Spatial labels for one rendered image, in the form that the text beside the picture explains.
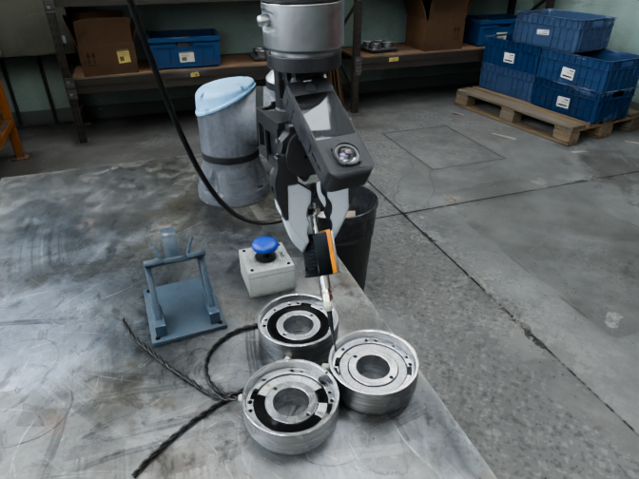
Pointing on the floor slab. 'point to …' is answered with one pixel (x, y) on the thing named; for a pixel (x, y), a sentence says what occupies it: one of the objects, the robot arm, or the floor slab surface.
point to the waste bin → (353, 231)
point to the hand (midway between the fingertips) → (318, 240)
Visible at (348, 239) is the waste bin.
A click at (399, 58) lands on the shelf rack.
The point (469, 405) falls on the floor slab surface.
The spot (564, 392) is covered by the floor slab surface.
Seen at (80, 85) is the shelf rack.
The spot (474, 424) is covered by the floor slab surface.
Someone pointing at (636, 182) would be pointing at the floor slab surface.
